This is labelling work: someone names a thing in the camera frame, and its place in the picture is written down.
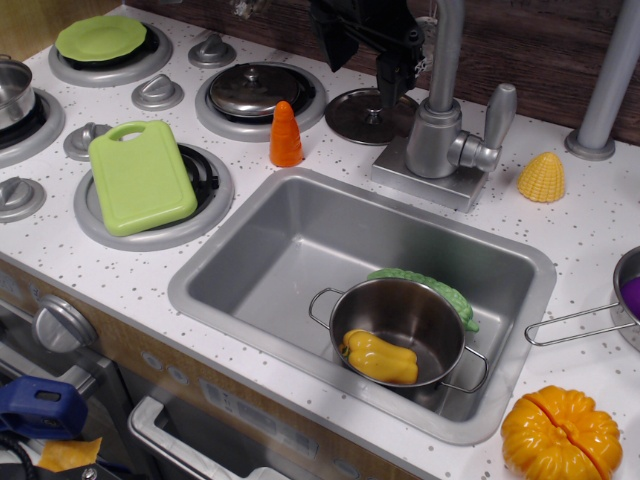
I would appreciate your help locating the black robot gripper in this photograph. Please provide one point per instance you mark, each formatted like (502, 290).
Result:
(387, 27)

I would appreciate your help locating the silver toy faucet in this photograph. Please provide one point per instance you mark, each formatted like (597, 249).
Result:
(440, 161)

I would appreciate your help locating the steel pot lid on counter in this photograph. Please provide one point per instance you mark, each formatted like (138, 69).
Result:
(358, 116)

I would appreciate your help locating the orange toy carrot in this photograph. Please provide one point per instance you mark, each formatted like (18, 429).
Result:
(285, 143)

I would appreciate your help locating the steel pot lid on burner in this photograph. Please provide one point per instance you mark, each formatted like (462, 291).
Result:
(253, 91)

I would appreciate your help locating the grey stove knob back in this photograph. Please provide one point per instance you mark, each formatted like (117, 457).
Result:
(212, 53)

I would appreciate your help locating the grey stove knob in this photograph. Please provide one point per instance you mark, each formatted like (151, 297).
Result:
(76, 144)
(212, 53)
(20, 198)
(157, 94)

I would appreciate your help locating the grey toy sink basin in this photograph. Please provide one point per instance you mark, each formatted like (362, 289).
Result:
(301, 232)

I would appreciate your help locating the yellow toy corn piece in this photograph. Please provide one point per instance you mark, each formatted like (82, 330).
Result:
(542, 180)

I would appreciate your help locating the grey stove knob middle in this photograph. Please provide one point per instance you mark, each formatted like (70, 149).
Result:
(157, 94)

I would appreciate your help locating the grey vertical pole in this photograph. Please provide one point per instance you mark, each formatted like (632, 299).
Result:
(592, 140)

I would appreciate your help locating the green plastic cutting board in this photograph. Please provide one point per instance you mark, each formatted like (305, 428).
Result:
(140, 177)

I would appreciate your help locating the green plastic plate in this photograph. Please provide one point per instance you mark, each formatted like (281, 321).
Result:
(101, 38)

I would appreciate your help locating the green toy corn husk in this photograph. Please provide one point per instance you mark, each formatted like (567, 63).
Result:
(453, 296)

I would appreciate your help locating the yellow toy bell pepper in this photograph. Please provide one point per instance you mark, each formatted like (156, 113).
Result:
(378, 359)

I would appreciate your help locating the grey stove knob left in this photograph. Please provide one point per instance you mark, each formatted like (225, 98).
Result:
(76, 144)

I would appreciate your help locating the purple toy vegetable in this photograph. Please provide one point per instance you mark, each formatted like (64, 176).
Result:
(630, 297)

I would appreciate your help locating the steel pot at left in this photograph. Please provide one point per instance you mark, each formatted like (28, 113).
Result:
(17, 95)

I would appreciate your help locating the grey stove knob front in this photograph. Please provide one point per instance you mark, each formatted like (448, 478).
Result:
(20, 198)

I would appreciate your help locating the grey oven dial knob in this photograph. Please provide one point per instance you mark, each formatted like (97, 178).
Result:
(60, 328)

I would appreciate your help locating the orange toy pumpkin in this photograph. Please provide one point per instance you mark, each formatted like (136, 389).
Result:
(555, 433)

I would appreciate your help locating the blue clamp tool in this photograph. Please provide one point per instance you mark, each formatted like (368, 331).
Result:
(39, 408)

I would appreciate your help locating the yellow cloth piece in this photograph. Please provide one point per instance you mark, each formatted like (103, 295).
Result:
(62, 455)

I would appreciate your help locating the steel pot with handles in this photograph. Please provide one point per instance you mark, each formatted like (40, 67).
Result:
(406, 314)

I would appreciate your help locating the steel saucepan with handle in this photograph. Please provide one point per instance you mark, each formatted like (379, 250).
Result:
(627, 268)

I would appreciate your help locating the silver oven door handle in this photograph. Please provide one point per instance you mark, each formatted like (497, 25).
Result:
(142, 425)

